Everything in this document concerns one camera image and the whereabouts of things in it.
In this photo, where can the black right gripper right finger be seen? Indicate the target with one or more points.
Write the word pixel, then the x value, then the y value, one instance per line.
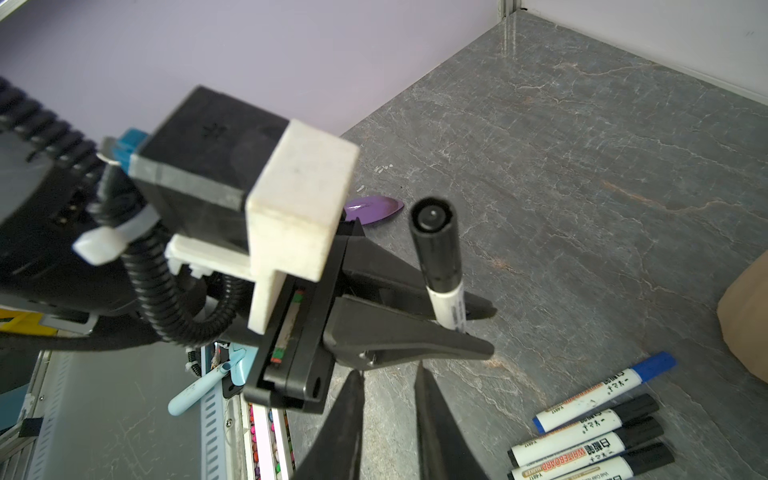
pixel 442 450

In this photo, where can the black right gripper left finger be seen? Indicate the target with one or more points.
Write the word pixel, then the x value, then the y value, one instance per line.
pixel 336 452

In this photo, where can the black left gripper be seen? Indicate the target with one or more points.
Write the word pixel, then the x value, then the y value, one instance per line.
pixel 292 369

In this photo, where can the black pen cap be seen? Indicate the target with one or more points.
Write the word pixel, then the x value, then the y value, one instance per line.
pixel 433 223

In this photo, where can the white marker pen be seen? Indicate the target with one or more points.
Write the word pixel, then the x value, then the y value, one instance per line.
pixel 567 452
pixel 449 308
pixel 585 429
pixel 626 465

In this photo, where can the white marker blue cap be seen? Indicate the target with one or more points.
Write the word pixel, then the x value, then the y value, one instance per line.
pixel 599 394

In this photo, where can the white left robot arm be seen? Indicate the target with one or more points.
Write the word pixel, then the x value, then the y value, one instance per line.
pixel 81 243

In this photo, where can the pink purple small trowel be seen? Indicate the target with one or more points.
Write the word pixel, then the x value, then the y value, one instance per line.
pixel 372 209

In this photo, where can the pink faceted plant pot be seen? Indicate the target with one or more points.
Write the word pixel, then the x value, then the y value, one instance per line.
pixel 742 314

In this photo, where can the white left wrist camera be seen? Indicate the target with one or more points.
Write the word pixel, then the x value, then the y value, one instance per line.
pixel 245 192

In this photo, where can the aluminium frame rail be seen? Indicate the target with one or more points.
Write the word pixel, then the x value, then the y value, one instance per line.
pixel 341 56

